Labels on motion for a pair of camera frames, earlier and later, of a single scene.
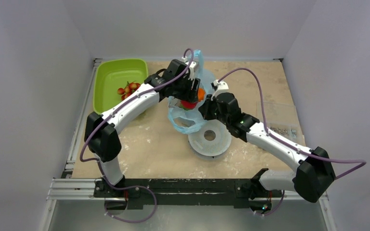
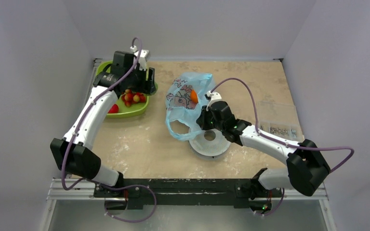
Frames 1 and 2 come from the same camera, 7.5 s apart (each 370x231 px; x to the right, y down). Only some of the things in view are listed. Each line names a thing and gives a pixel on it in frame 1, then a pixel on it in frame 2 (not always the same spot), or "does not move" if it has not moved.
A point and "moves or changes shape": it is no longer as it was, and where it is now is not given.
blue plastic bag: [189, 121] moves or changes shape
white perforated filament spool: [209, 149] does not move
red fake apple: [188, 105] moves or changes shape
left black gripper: [191, 95] -> [145, 86]
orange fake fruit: [201, 93] moves or changes shape
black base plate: [185, 192] does not move
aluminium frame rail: [59, 190] does not move
